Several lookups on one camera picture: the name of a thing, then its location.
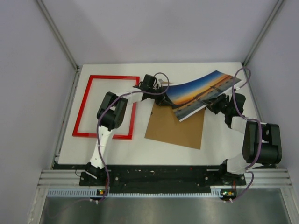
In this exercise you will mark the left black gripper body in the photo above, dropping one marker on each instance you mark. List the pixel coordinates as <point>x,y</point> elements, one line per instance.
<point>159,99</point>

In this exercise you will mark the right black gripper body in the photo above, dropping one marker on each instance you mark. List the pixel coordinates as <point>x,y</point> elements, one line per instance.
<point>220,104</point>

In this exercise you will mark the sunset photo print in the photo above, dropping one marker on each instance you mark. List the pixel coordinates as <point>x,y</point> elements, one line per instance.
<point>187,98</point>

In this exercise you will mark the brown fibreboard backing board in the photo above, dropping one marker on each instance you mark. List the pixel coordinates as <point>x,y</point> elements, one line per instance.
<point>165,127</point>

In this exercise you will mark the red picture frame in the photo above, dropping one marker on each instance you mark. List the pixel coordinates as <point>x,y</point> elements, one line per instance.
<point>129,136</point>

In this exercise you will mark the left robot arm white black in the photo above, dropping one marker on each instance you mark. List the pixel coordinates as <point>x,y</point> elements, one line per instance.
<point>111,114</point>

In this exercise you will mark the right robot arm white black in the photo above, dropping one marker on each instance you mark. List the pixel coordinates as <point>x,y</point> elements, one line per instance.
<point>261,143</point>

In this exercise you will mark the grey slotted cable duct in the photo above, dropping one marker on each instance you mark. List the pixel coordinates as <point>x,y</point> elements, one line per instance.
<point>98,193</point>

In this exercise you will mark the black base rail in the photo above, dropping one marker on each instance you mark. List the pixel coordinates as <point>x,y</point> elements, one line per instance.
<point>158,179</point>

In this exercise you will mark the right corner aluminium post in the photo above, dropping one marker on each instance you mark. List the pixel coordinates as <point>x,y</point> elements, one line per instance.
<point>278,6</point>

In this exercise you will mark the corner aluminium post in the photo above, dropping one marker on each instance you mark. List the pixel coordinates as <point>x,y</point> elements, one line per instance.
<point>278,6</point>
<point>56,33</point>

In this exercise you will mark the left corner aluminium post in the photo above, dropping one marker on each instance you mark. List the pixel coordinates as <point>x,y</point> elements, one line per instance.
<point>56,33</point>

